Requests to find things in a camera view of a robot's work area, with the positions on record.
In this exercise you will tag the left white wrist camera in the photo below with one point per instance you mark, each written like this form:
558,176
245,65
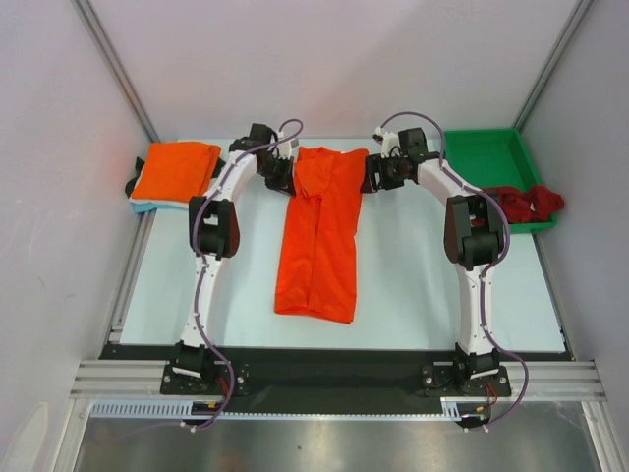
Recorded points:
285,145

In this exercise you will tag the right aluminium corner post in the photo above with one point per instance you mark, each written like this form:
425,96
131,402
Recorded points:
578,15

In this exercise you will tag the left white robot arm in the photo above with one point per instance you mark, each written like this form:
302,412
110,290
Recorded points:
214,232

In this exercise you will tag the dark red t shirt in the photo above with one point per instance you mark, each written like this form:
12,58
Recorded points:
538,205

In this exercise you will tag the aluminium corner post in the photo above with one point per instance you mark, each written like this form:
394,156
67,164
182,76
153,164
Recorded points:
111,59
578,15

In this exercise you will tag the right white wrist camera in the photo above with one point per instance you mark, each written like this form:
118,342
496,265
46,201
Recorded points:
389,143

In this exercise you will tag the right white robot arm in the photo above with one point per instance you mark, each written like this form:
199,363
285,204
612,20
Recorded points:
476,234

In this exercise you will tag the orange t shirt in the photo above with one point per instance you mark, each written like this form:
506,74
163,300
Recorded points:
183,154
317,272

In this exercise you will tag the folded light blue t shirt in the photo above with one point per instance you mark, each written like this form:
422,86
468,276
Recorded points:
143,208

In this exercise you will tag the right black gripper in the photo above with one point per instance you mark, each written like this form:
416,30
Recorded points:
375,172

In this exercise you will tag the left aluminium corner post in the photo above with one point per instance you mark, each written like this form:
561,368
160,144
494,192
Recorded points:
111,59

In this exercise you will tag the folded black t shirt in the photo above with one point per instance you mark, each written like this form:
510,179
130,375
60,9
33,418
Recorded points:
132,183

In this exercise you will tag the green plastic bin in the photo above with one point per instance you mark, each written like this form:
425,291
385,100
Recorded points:
495,158

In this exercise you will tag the aluminium front rail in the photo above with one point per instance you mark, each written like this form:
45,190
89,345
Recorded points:
545,381

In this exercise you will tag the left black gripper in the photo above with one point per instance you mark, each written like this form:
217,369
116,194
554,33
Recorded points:
284,182

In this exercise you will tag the folded orange t shirt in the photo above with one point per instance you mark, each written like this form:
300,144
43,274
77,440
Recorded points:
183,154

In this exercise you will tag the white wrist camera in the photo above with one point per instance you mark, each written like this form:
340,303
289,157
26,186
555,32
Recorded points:
285,145
389,143

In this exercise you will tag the light blue cable duct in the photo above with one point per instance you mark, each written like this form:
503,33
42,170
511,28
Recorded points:
190,410

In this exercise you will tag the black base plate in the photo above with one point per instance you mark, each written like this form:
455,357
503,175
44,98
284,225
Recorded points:
328,381

